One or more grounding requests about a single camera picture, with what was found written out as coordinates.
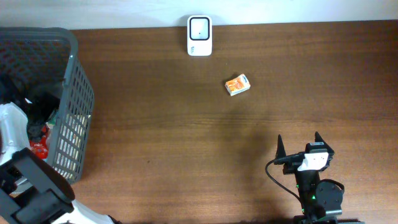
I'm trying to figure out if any grey plastic basket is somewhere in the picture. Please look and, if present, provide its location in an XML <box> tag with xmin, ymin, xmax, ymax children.
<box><xmin>1</xmin><ymin>27</ymin><xmax>95</xmax><ymax>184</ymax></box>

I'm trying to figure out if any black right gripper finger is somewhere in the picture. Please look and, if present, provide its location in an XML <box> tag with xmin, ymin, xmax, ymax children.
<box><xmin>275</xmin><ymin>134</ymin><xmax>286</xmax><ymax>159</ymax></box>
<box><xmin>315</xmin><ymin>131</ymin><xmax>324</xmax><ymax>142</ymax></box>

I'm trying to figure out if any red snack bag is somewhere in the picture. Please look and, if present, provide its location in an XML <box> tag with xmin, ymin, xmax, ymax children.
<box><xmin>29</xmin><ymin>125</ymin><xmax>50</xmax><ymax>160</ymax></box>

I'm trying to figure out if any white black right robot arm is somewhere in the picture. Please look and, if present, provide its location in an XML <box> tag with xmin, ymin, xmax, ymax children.
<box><xmin>273</xmin><ymin>132</ymin><xmax>345</xmax><ymax>223</ymax></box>

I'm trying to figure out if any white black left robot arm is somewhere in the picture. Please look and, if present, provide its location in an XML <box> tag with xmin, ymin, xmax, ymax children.
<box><xmin>1</xmin><ymin>103</ymin><xmax>117</xmax><ymax>223</ymax></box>

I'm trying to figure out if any white barcode scanner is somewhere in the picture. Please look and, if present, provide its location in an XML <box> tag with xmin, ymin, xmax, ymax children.
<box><xmin>187</xmin><ymin>15</ymin><xmax>213</xmax><ymax>57</ymax></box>

